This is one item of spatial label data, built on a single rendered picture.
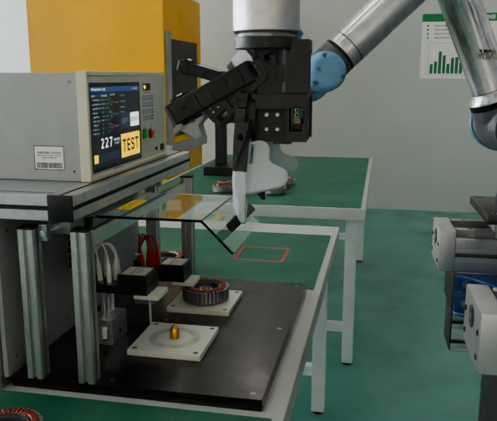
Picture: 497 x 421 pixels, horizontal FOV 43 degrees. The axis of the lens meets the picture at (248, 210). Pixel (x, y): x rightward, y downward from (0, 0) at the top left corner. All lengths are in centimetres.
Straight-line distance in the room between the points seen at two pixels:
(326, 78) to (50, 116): 52
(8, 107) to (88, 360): 49
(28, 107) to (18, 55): 631
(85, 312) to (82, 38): 413
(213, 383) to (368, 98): 549
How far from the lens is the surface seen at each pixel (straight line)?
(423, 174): 658
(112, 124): 132
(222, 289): 153
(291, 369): 129
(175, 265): 153
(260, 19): 71
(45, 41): 531
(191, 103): 74
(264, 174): 69
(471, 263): 144
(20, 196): 114
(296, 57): 72
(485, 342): 95
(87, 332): 117
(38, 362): 124
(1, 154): 131
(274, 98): 71
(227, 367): 124
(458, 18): 151
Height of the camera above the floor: 131
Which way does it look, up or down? 12 degrees down
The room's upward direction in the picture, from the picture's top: straight up
